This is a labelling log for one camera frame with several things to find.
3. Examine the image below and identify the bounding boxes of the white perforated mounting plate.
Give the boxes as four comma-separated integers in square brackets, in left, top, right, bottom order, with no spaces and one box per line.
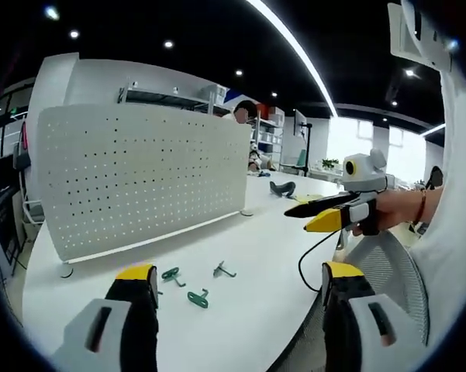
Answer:
[36,103,254,265]

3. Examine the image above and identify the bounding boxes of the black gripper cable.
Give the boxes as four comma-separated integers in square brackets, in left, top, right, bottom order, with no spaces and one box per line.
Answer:
[297,228,347,292]

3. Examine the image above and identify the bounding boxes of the person's white shirt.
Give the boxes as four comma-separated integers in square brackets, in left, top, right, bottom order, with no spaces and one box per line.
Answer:
[409,57,466,363]

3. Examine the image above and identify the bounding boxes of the black curved object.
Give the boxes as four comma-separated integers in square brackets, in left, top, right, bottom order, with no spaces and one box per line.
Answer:
[269,180,297,197]

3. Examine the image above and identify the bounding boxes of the green hook assembly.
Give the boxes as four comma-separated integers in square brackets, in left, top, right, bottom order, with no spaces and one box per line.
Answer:
[186,288,211,309]
[161,267,188,289]

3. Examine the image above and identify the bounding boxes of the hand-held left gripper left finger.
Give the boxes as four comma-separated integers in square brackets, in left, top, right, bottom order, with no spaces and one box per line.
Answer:
[50,263,161,372]

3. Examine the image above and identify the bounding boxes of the red bracelet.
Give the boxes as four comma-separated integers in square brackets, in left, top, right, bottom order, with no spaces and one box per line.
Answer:
[412,188,428,226]

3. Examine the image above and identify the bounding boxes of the white tube frame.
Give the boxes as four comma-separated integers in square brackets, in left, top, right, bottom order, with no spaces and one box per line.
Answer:
[19,119,47,226]

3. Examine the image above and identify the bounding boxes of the white metal shelving rack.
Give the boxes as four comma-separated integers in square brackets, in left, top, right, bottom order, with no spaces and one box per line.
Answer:
[117,85,220,117]

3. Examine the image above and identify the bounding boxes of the ceiling light strip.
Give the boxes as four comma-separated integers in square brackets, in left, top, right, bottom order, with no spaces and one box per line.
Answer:
[246,0,339,118]

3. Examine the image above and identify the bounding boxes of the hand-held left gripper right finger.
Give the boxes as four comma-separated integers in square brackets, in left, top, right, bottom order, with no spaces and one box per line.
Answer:
[319,260,401,372]

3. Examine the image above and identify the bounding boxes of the monitor on black stand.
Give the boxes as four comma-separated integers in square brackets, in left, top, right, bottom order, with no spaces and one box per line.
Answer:
[292,108,313,178]

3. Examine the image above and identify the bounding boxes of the person's right hand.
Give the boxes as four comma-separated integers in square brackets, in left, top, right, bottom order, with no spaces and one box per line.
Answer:
[350,184,423,238]

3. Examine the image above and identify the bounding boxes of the grey hook assembly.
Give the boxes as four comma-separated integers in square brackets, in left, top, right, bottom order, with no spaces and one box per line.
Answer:
[212,260,238,279]

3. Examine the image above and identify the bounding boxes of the grey mesh office chair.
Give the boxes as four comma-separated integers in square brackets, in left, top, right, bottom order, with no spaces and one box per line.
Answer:
[300,231,430,372]

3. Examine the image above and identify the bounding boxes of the white chest-worn device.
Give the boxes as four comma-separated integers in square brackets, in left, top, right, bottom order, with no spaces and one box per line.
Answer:
[386,0,457,73]

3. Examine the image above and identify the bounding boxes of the dark side desk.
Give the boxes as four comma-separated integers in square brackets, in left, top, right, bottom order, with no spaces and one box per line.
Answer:
[0,153,29,277]

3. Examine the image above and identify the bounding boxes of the shelf with storage boxes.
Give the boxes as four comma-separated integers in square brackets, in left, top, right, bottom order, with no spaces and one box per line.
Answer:
[254,103,286,168]

